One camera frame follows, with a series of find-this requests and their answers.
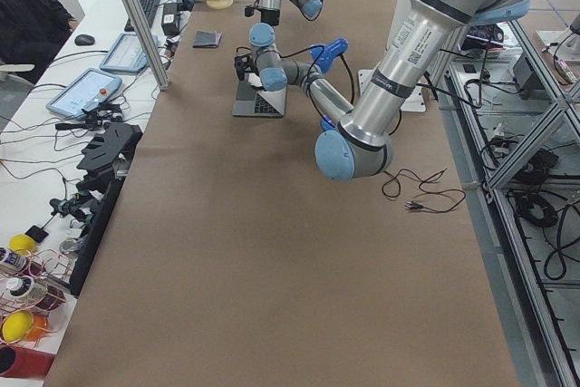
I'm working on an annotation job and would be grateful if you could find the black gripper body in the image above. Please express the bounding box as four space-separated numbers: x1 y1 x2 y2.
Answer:
234 53 256 82
244 0 282 26

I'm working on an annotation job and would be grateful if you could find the folded grey cloth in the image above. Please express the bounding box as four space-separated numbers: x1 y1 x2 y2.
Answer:
192 30 222 48

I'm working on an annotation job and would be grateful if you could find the blue teach pendant far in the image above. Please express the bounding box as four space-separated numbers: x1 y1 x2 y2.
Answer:
99 32 148 74

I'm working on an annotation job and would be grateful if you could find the seated person in black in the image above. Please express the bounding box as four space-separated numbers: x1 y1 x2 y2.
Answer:
1 0 78 83

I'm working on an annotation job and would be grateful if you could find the blue teach pendant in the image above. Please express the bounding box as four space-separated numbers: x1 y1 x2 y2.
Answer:
45 68 122 119
99 32 148 74

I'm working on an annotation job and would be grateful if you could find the yellow ball back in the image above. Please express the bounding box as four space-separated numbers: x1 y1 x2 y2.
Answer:
8 234 37 255

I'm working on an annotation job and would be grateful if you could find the yellow ball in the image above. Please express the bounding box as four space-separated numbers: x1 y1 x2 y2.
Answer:
8 234 37 255
1 311 34 343

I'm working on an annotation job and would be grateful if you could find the grey laptop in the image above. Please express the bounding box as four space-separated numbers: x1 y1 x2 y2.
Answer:
232 82 286 118

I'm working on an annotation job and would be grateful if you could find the black tool holder stand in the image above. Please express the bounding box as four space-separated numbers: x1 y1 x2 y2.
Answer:
76 122 143 193

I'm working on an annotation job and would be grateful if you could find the blue teach pendant near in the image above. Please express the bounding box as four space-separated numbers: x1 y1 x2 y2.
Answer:
45 68 122 119

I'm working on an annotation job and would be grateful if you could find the black keyboard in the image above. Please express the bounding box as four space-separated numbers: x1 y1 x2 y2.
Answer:
139 0 160 27

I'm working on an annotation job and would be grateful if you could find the blue desk lamp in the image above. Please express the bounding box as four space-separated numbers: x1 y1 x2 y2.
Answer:
305 38 355 131

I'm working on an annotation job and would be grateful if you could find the yellow ball front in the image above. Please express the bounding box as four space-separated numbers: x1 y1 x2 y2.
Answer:
1 311 34 343

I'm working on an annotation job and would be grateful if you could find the aluminium frame post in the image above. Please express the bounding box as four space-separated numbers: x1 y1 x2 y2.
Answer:
121 0 169 91

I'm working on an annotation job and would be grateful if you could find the black computer mouse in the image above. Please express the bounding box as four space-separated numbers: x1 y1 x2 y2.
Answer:
74 34 95 46

